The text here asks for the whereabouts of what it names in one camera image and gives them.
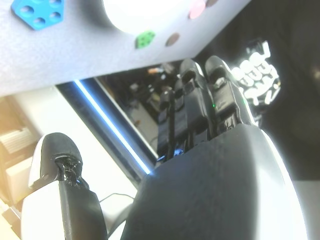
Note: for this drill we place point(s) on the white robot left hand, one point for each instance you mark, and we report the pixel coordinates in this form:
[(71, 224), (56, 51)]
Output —
[(205, 190)]

